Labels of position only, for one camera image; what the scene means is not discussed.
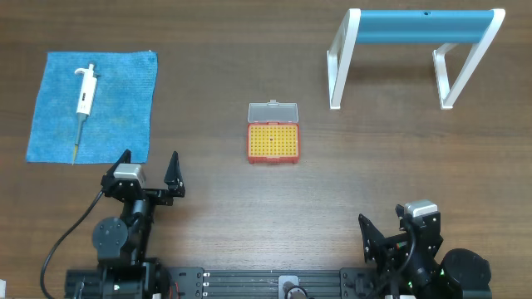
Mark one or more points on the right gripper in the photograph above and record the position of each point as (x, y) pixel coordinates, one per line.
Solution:
(428, 236)

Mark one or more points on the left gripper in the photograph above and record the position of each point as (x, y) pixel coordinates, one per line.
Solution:
(129, 194)

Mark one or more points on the white pipette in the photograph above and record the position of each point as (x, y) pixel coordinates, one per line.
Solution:
(86, 95)

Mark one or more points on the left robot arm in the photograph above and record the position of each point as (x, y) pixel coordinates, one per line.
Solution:
(110, 238)

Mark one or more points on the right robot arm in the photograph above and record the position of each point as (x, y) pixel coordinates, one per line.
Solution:
(465, 268)

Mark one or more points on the blue cloth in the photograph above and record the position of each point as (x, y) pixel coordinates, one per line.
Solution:
(120, 104)

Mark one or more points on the red and yellow tip box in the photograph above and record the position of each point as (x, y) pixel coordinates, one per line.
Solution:
(273, 141)

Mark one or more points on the white and blue stand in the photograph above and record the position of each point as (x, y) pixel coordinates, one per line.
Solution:
(399, 27)

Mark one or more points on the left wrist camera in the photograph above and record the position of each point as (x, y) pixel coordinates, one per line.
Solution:
(129, 172)

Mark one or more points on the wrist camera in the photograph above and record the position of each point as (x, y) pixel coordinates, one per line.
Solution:
(420, 208)
(129, 172)

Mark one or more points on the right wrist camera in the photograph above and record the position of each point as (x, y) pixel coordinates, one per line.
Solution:
(420, 208)

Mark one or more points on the mounting rail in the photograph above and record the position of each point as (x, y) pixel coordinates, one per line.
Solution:
(249, 283)

